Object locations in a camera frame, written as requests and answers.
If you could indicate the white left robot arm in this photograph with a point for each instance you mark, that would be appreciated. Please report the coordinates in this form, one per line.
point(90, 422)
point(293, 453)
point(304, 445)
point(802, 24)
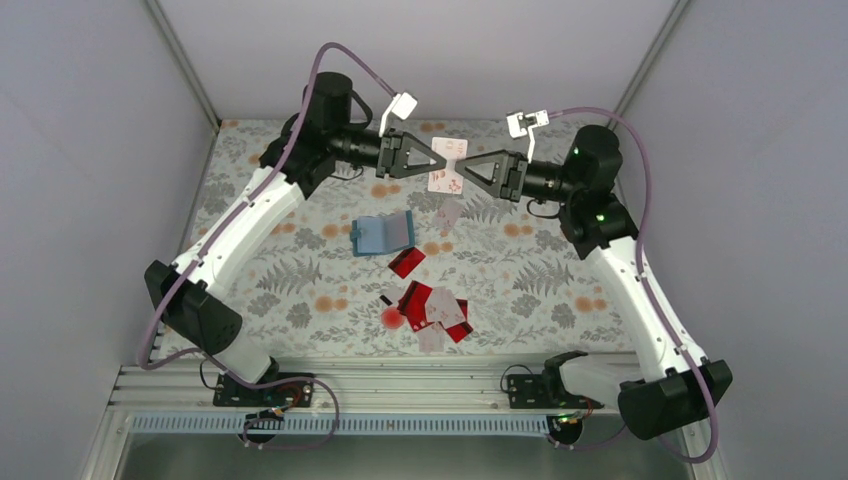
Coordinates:
point(187, 292)

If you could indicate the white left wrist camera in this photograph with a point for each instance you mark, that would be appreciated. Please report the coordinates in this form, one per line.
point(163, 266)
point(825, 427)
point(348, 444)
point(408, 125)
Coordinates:
point(401, 106)

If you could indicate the small red card right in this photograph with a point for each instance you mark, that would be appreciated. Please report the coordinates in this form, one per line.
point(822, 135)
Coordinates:
point(463, 306)

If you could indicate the aluminium corner post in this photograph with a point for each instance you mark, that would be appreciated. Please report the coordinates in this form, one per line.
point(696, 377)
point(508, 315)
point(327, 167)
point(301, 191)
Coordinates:
point(668, 27)
point(182, 61)

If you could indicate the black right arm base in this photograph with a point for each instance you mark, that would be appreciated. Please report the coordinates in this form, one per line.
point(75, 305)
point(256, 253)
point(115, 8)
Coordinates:
point(529, 392)

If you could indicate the blue leather card holder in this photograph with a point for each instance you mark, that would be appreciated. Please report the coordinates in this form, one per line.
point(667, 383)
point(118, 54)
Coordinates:
point(382, 235)

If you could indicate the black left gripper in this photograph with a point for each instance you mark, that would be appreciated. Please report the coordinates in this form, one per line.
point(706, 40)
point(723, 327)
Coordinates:
point(396, 165)

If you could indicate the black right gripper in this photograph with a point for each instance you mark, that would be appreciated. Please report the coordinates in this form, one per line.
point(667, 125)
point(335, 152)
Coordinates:
point(508, 188)

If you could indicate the white card with red circle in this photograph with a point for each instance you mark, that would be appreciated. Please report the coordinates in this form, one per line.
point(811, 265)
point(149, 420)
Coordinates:
point(391, 317)

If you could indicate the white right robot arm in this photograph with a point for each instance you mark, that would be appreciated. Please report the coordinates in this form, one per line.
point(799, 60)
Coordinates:
point(675, 384)

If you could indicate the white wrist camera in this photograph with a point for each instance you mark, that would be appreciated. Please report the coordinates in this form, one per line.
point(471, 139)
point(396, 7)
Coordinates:
point(401, 106)
point(522, 124)

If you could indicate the white floral card on table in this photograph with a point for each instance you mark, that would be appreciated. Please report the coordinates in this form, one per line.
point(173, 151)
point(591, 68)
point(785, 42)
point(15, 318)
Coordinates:
point(445, 218)

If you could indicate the aluminium rail frame front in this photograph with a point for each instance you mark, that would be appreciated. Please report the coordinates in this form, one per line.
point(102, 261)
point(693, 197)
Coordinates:
point(406, 385)

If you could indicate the aluminium corner post left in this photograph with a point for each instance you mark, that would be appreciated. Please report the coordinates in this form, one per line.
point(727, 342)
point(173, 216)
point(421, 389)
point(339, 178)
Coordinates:
point(182, 61)

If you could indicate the white floral card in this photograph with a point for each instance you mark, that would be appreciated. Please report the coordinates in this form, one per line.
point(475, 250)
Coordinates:
point(447, 180)
point(445, 218)

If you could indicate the aluminium corner post right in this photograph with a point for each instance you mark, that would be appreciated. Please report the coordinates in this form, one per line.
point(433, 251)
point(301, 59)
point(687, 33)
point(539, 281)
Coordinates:
point(668, 27)

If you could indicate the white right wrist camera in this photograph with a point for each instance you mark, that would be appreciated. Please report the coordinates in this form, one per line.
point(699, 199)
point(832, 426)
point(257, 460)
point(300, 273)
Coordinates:
point(522, 124)

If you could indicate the red card with black stripe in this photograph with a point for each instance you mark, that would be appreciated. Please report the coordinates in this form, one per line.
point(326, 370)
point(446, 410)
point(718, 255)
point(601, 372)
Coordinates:
point(412, 305)

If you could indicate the white cable duct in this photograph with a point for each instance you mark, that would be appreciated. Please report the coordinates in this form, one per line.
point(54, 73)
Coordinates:
point(346, 424)

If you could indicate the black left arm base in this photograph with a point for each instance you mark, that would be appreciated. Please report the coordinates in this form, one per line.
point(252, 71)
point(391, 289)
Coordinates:
point(295, 392)

